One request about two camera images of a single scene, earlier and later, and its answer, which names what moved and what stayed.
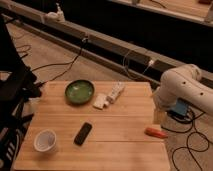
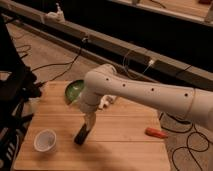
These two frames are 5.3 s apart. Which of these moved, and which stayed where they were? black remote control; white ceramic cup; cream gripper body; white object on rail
Moved: cream gripper body
Stayed: white ceramic cup; black remote control; white object on rail
